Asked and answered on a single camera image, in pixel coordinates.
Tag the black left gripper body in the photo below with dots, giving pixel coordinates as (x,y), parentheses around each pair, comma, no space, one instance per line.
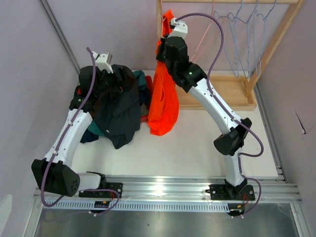
(109,82)

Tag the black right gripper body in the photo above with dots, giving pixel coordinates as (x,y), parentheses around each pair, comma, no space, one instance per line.
(160,54)

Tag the navy blue shorts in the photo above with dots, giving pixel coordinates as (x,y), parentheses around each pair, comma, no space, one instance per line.
(120,118)

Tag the pink hanger of orange shorts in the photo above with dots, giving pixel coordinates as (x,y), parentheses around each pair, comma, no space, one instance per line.
(163,20)

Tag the dark grey shorts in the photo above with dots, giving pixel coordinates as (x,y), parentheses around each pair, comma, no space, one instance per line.
(119,116)

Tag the pink hanger of grey shorts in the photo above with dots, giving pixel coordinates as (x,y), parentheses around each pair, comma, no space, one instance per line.
(205,31)

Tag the teal green shorts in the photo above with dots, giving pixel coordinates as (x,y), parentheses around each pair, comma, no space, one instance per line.
(93,128)

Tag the orange shorts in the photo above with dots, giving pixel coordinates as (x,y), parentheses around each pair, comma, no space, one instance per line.
(164,107)

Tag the blue hanger of teal shorts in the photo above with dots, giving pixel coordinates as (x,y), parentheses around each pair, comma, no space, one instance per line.
(232,20)

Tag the blue hanger of navy shorts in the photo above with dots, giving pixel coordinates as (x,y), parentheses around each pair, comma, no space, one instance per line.
(248,36)

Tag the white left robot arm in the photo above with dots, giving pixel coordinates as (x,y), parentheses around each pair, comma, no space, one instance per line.
(53,173)

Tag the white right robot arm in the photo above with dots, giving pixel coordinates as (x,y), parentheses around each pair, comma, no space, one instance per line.
(193,80)

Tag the red plastic tray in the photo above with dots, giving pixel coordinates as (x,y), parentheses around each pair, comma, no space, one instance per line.
(146,95)

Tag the wooden clothes rack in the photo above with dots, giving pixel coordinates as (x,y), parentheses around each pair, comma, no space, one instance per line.
(239,92)

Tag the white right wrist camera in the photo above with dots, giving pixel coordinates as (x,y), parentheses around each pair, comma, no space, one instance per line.
(179,28)

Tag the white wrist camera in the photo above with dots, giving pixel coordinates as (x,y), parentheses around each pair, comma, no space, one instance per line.
(101,61)
(179,28)

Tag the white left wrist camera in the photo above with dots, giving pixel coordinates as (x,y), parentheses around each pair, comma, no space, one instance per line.
(101,61)

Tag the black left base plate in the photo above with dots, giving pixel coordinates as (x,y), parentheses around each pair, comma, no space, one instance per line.
(110,186)

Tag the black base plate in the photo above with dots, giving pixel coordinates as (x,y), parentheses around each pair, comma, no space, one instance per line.
(222,192)
(110,186)

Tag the slotted grey cable duct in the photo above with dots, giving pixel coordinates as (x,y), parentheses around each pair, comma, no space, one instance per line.
(144,206)

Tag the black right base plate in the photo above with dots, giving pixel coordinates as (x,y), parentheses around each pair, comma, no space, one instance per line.
(222,192)

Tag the aluminium mounting rail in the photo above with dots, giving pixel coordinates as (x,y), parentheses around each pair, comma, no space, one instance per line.
(192,189)

